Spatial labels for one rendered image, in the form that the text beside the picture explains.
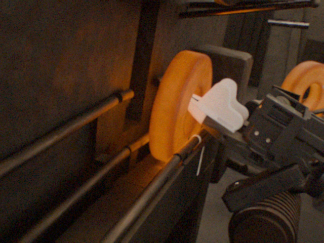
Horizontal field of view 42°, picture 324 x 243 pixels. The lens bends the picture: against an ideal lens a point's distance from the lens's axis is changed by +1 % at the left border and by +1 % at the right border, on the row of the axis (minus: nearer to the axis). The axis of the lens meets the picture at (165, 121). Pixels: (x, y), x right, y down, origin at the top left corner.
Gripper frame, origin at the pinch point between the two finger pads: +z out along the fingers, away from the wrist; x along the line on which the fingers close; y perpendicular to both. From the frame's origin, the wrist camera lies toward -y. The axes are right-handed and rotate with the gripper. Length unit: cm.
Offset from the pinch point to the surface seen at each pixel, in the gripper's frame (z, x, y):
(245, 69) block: -2.9, -17.5, 4.5
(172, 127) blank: -1.3, 7.3, -1.1
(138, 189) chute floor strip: -2.0, 10.9, -8.6
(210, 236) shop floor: -19, -91, -72
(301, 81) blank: -12.6, -42.8, 3.5
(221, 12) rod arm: 3.3, -7.5, 11.5
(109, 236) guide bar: -4.4, 26.4, -3.9
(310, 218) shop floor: -54, -134, -61
